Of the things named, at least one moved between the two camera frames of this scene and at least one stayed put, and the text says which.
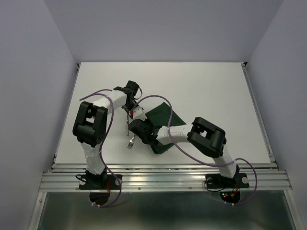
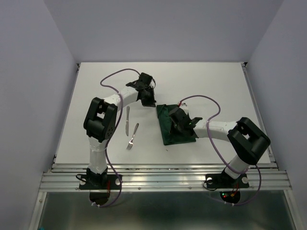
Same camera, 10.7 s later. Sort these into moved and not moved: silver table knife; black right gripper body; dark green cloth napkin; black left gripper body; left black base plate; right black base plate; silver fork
Moved: dark green cloth napkin; black left gripper body; black right gripper body
Not moved: silver table knife; silver fork; left black base plate; right black base plate
